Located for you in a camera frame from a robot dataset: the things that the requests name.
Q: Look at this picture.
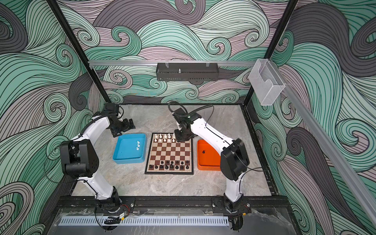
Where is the aluminium wall rail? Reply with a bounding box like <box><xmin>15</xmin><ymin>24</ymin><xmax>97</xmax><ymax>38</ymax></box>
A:
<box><xmin>88</xmin><ymin>60</ymin><xmax>256</xmax><ymax>67</ymax></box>

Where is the folding chess board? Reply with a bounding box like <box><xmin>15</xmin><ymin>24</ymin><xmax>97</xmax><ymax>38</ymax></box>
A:
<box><xmin>145</xmin><ymin>133</ymin><xmax>194</xmax><ymax>175</ymax></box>

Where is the blue plastic tray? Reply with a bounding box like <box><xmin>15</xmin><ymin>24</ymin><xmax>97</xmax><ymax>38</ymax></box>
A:
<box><xmin>113</xmin><ymin>133</ymin><xmax>147</xmax><ymax>165</ymax></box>

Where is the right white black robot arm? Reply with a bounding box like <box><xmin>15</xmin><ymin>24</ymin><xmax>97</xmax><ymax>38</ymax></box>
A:
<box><xmin>167</xmin><ymin>101</ymin><xmax>262</xmax><ymax>212</ymax></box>

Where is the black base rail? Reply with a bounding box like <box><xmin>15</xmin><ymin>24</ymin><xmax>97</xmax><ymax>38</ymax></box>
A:
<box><xmin>57</xmin><ymin>196</ymin><xmax>289</xmax><ymax>209</ymax></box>

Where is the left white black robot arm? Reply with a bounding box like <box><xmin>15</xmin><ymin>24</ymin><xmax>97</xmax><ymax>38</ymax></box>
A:
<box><xmin>59</xmin><ymin>103</ymin><xmax>135</xmax><ymax>208</ymax></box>

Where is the black perforated wall shelf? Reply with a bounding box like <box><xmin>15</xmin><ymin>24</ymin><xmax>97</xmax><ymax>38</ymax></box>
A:
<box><xmin>156</xmin><ymin>63</ymin><xmax>219</xmax><ymax>82</ymax></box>

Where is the clear acrylic wall holder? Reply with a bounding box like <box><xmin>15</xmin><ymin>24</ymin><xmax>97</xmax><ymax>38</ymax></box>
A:
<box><xmin>248</xmin><ymin>59</ymin><xmax>286</xmax><ymax>106</ymax></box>

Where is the white slotted cable duct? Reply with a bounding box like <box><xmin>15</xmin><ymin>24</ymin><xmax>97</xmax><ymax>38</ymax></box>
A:
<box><xmin>58</xmin><ymin>216</ymin><xmax>230</xmax><ymax>227</ymax></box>

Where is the orange plastic tray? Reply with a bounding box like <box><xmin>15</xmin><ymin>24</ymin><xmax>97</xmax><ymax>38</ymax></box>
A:
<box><xmin>197</xmin><ymin>140</ymin><xmax>220</xmax><ymax>171</ymax></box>

